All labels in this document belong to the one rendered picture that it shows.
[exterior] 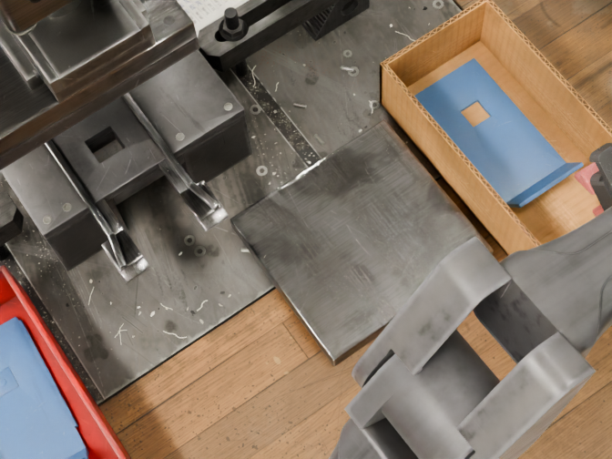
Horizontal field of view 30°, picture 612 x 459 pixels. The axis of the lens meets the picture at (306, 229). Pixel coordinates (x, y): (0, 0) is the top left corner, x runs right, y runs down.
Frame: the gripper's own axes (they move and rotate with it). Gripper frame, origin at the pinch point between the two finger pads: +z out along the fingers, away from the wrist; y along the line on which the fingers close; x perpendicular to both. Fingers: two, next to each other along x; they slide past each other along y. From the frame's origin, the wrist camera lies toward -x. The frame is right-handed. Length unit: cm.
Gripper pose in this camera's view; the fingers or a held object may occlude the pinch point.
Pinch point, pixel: (596, 190)
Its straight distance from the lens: 94.7
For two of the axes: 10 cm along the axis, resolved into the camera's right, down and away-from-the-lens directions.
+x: -8.3, 5.2, -2.1
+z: -2.8, -0.6, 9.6
